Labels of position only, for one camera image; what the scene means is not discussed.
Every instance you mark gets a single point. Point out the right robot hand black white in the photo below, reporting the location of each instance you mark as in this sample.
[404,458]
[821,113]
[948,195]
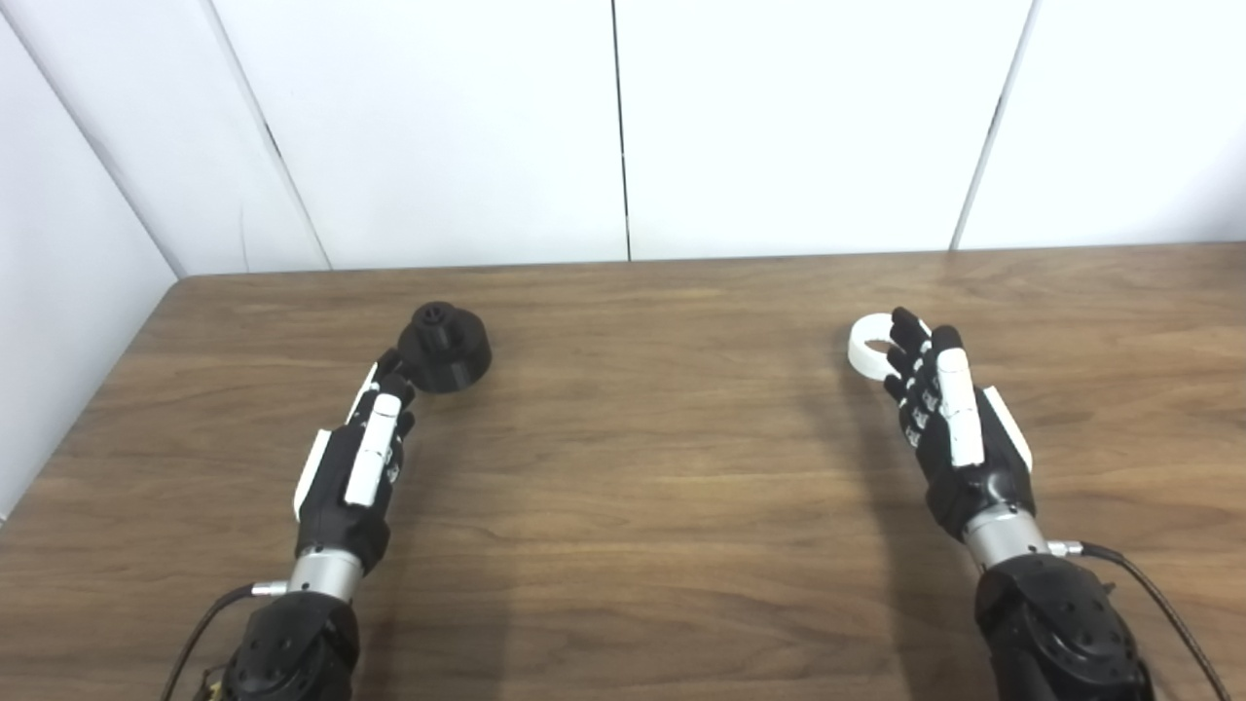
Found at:
[959,467]

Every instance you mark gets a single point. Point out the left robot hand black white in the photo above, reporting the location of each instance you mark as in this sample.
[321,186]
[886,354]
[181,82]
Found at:
[336,487]

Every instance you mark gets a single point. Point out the round black part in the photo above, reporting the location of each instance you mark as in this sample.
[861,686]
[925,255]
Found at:
[448,355]

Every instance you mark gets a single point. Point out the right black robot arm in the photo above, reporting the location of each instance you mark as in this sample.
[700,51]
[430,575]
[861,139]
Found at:
[1051,633]

